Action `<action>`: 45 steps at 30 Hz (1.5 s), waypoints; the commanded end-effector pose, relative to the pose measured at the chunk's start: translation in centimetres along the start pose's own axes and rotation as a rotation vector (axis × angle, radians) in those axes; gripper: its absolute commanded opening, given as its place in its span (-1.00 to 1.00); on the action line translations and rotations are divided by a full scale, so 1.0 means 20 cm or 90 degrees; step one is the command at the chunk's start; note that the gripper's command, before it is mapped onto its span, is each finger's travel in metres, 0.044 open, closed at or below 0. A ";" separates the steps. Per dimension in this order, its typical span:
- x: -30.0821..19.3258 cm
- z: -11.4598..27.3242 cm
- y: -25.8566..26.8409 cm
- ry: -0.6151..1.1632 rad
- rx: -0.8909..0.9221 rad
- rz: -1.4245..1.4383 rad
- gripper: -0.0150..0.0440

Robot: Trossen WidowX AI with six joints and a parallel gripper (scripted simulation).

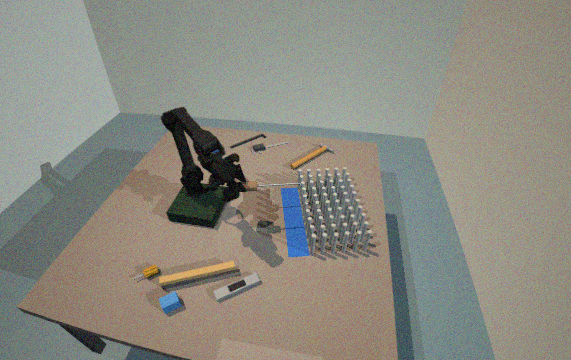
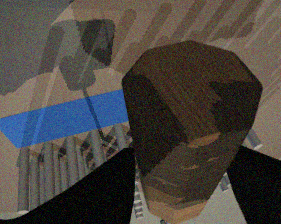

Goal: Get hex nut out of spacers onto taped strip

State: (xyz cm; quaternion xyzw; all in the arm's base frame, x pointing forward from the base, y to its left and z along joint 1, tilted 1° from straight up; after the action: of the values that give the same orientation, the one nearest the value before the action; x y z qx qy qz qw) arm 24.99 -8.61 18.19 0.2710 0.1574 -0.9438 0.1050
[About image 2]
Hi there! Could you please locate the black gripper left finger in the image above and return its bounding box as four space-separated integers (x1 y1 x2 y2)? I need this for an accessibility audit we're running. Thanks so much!
0 148 135 224

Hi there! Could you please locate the blue tape strip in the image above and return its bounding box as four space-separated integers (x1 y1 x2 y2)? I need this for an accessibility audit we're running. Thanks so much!
0 89 128 149

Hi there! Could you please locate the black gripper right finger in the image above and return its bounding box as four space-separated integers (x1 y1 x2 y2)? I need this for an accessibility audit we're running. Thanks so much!
226 145 281 224

